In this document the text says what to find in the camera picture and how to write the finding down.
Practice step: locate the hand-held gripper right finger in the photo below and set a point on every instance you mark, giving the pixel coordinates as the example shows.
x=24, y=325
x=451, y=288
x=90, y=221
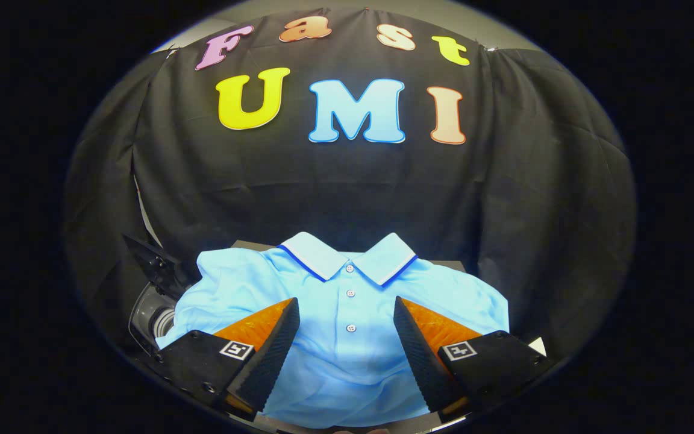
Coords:
x=419, y=355

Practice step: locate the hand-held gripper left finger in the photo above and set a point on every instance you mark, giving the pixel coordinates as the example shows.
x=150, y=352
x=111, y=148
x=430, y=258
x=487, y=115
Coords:
x=271, y=355

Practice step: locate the light blue polo shirt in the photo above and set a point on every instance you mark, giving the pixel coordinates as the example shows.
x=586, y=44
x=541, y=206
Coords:
x=347, y=361

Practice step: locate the beige cabinet with dark top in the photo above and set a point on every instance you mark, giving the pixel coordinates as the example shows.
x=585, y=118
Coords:
x=450, y=265

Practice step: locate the white paper sheet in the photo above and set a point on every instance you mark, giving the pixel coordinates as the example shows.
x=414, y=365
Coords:
x=538, y=346

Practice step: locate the black backdrop cloth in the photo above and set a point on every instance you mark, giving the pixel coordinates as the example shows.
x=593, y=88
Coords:
x=353, y=193

